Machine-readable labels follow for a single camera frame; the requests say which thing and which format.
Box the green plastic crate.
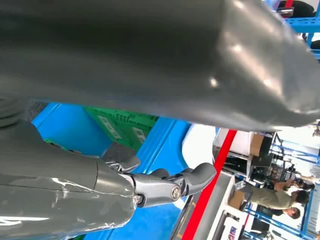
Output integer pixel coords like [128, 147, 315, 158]
[45, 105, 159, 153]

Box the person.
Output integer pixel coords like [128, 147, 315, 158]
[246, 178, 316, 211]
[250, 205, 301, 233]

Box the blue metal shelf rack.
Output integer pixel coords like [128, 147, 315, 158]
[32, 101, 192, 240]
[243, 132, 320, 240]
[285, 0, 320, 61]

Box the brown cardboard box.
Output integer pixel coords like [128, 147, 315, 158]
[249, 133, 265, 157]
[228, 190, 245, 210]

